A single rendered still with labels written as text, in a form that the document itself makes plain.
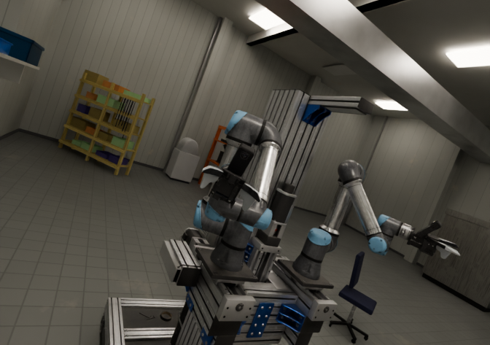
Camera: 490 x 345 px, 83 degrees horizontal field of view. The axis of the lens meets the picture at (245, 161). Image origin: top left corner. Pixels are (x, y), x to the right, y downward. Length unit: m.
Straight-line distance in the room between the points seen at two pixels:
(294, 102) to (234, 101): 8.24
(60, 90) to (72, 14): 1.90
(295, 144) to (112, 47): 7.75
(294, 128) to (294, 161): 0.18
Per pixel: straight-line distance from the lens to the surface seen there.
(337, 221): 1.65
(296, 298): 1.56
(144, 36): 8.95
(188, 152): 8.33
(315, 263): 1.55
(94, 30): 8.87
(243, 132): 1.14
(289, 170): 1.46
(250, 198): 0.69
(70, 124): 8.20
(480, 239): 9.51
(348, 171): 1.50
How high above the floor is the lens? 1.67
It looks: 3 degrees down
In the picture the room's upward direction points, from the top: 21 degrees clockwise
